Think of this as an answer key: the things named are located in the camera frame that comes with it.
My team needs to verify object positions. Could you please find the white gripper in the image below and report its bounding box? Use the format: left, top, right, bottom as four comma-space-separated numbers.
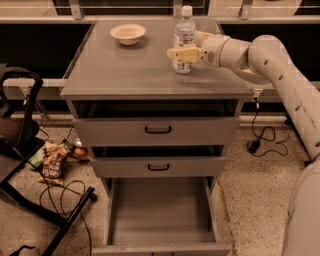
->
167, 30, 230, 67

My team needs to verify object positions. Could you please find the clear plastic water bottle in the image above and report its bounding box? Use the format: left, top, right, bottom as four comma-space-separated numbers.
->
173, 5, 196, 74

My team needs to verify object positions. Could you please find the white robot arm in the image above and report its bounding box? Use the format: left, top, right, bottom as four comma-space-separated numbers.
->
167, 31, 320, 256

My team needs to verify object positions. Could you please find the grey top drawer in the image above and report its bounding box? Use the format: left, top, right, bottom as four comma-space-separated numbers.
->
74, 117, 240, 146

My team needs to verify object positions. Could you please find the grey drawer cabinet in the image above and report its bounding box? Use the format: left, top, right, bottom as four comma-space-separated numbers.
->
60, 17, 252, 198

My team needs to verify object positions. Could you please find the grey middle drawer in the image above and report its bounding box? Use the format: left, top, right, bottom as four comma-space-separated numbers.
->
91, 156, 226, 178

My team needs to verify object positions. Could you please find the grey open bottom drawer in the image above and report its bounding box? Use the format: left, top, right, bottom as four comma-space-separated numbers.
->
92, 177, 231, 256

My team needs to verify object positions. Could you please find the white paper bowl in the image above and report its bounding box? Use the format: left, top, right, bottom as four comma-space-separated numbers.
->
110, 24, 146, 46

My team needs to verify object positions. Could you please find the red apple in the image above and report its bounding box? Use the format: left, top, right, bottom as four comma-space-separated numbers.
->
73, 147, 88, 159

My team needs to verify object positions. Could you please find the brown chip bag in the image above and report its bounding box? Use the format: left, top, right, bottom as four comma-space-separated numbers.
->
39, 142, 67, 186

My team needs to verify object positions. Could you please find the black metal stand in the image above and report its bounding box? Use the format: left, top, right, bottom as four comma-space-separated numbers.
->
0, 63, 94, 256

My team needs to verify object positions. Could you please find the green snack bag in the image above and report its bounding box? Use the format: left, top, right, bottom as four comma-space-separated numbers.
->
29, 148, 45, 170

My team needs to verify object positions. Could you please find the black power adapter cable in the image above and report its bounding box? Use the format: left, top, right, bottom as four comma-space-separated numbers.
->
246, 96, 292, 158

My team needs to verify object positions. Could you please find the black floor cable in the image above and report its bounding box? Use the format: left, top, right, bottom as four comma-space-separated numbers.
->
38, 173, 93, 256

